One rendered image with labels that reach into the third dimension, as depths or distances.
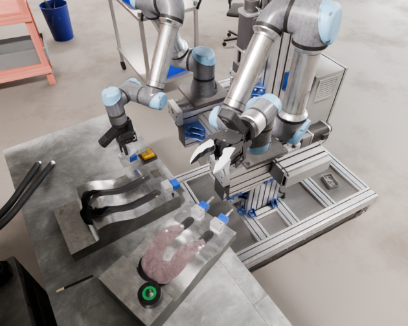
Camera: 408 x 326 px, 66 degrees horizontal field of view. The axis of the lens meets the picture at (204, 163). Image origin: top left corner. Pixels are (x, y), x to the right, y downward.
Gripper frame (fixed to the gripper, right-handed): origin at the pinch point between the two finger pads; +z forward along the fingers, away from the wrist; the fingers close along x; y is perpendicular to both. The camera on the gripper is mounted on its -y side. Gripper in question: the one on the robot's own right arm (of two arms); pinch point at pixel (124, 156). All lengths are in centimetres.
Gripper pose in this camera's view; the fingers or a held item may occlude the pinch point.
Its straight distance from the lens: 155.6
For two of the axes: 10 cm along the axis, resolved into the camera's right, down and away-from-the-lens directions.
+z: 0.5, 7.1, 7.0
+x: -5.5, -5.7, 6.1
